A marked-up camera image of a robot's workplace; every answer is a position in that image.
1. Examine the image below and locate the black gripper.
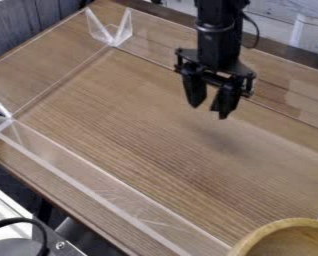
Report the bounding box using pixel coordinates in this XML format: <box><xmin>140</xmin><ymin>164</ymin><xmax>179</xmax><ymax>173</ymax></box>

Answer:
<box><xmin>174</xmin><ymin>48</ymin><xmax>256</xmax><ymax>120</ymax></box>

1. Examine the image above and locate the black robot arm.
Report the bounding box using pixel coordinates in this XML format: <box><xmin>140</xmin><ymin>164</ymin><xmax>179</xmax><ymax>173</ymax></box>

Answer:
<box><xmin>175</xmin><ymin>0</ymin><xmax>259</xmax><ymax>120</ymax></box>

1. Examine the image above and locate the brown wooden bowl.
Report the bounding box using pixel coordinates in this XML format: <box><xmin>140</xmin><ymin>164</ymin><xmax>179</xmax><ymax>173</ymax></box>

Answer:
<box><xmin>227</xmin><ymin>218</ymin><xmax>318</xmax><ymax>256</ymax></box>

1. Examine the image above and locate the white container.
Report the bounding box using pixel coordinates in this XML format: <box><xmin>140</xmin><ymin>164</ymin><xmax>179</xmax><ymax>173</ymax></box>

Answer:
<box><xmin>290</xmin><ymin>14</ymin><xmax>318</xmax><ymax>53</ymax></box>

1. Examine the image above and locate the clear acrylic table barrier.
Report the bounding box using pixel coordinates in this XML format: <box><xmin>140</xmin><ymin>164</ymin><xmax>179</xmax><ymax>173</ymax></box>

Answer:
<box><xmin>0</xmin><ymin>2</ymin><xmax>318</xmax><ymax>256</ymax></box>

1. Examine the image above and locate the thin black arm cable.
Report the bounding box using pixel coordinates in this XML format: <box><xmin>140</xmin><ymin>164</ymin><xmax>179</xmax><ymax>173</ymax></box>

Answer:
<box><xmin>240</xmin><ymin>11</ymin><xmax>262</xmax><ymax>50</ymax></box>

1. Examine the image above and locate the grey metal bracket with screw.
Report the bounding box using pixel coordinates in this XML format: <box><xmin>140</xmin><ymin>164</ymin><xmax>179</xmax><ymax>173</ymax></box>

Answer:
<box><xmin>33</xmin><ymin>217</ymin><xmax>88</xmax><ymax>256</ymax></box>

